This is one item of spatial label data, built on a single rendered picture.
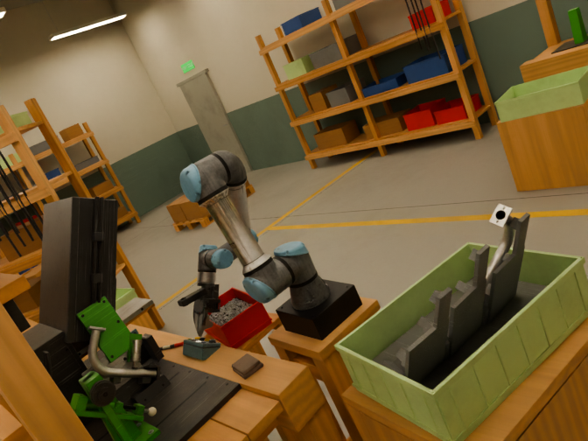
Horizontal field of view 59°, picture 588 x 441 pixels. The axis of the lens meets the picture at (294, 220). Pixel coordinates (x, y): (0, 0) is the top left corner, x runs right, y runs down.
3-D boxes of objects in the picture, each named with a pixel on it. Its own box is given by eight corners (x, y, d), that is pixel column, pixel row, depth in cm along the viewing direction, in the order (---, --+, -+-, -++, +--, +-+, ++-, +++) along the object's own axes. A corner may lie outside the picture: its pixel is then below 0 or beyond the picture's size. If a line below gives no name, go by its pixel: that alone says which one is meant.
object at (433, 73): (479, 140, 610) (416, -52, 548) (310, 170, 843) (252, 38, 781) (500, 122, 641) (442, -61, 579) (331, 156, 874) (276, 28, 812)
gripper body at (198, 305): (220, 313, 210) (221, 283, 212) (201, 314, 205) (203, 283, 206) (210, 311, 216) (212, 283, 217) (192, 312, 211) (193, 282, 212)
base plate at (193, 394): (112, 345, 254) (109, 341, 254) (241, 388, 171) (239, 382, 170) (31, 405, 229) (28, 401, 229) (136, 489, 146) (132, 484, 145)
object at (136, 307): (138, 303, 223) (135, 297, 223) (156, 305, 211) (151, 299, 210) (55, 361, 200) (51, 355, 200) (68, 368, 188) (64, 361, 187)
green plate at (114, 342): (132, 344, 198) (99, 299, 196) (138, 343, 191) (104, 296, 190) (105, 364, 191) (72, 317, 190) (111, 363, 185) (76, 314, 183)
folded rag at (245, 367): (233, 371, 179) (229, 364, 178) (252, 357, 182) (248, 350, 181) (245, 381, 170) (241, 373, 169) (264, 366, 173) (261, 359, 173)
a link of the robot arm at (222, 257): (235, 240, 203) (222, 241, 212) (213, 255, 197) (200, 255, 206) (244, 257, 204) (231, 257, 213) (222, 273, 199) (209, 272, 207)
